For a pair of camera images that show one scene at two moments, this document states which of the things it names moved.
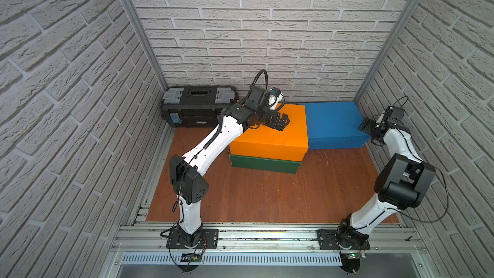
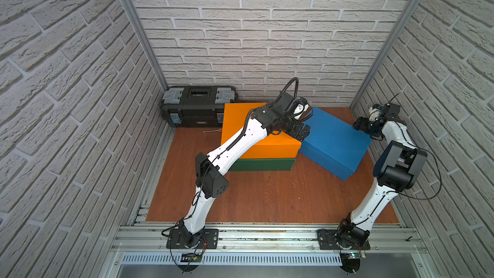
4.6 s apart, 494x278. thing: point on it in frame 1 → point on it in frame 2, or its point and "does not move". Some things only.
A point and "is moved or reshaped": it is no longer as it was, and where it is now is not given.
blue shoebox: [334, 125] is moved or reshaped
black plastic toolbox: [196, 106] does not move
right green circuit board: [350, 255] does not move
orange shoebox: [289, 143] does not move
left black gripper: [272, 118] → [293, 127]
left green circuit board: [191, 257] does not move
